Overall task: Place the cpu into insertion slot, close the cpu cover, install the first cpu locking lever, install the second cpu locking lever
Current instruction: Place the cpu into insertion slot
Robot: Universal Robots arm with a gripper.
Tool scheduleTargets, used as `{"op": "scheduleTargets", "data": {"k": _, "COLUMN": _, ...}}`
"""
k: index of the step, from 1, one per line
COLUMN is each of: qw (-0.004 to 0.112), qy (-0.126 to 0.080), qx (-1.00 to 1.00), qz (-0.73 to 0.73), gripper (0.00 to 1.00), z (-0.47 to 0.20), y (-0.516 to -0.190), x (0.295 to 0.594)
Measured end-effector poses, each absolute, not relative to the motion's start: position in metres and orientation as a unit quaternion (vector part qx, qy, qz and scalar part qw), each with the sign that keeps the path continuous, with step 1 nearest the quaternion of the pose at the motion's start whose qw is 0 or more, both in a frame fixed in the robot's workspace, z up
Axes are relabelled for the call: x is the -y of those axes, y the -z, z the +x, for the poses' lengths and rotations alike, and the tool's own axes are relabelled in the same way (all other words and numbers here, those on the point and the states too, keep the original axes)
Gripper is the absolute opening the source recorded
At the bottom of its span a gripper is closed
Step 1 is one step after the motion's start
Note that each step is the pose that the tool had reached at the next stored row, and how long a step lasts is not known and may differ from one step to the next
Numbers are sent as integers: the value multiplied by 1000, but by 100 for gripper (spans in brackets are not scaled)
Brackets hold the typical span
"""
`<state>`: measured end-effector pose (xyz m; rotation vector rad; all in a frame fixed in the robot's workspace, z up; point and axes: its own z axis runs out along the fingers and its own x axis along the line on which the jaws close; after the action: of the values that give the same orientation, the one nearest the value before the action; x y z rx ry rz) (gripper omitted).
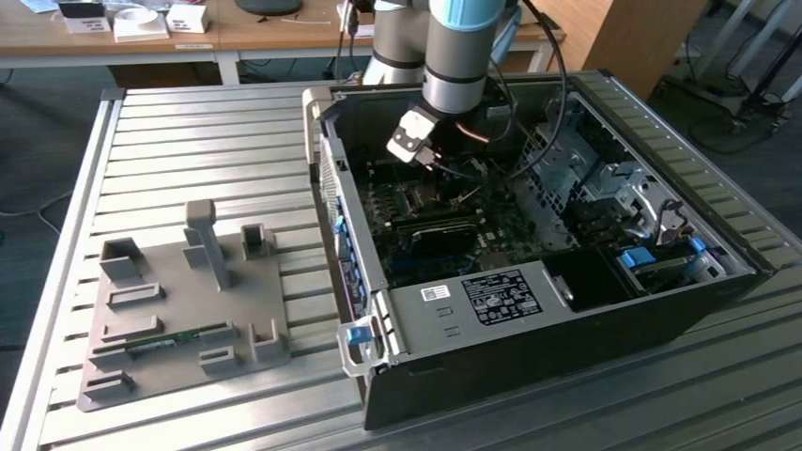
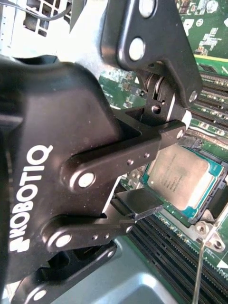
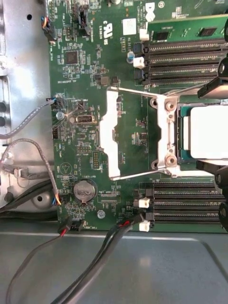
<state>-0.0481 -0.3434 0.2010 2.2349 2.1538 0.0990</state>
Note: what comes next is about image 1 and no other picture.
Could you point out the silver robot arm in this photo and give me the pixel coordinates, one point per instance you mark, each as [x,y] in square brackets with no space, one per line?
[458,56]

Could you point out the CPU socket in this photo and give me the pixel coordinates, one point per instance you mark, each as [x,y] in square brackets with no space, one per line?
[415,197]

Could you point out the silver drive cage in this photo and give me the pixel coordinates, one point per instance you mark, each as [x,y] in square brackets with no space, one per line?
[551,162]

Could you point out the green motherboard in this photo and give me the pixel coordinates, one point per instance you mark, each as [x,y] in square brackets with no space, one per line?
[501,221]

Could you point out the black graphics card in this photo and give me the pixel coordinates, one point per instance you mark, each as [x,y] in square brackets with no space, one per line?
[442,244]

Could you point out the chipset heatsink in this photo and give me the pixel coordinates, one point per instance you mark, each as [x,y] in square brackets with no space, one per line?
[498,262]

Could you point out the small cardboard box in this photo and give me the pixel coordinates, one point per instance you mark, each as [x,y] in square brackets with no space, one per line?
[363,30]

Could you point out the blue disk carrier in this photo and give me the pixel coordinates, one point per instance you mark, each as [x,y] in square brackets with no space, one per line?
[636,259]

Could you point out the wooden cabinet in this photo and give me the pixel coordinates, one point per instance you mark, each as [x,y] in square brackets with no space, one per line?
[645,42]

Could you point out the wooden desk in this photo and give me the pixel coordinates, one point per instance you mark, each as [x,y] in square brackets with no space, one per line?
[38,40]
[282,37]

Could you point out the grey power supply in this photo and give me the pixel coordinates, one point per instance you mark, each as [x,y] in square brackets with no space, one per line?
[419,329]

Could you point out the blue case latch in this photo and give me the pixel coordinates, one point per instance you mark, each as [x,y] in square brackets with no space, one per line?
[355,335]

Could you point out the dark round pad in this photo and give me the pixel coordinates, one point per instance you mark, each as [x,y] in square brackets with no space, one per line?
[270,5]

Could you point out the black PC case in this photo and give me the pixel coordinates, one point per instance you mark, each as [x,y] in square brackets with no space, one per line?
[563,357]

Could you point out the white box dark label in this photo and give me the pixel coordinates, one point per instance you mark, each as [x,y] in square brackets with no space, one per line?
[187,19]
[88,24]

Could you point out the grey parts rack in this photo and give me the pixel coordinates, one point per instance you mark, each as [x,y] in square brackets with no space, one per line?
[170,282]

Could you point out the white round-hole block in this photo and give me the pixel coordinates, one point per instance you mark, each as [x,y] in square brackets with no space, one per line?
[140,26]

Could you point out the green RAM stick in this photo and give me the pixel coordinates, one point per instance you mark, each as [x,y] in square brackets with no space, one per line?
[166,339]

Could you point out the blue paper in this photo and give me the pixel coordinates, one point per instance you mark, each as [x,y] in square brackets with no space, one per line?
[38,4]

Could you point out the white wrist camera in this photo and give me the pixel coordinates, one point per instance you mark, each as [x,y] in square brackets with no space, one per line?
[410,134]

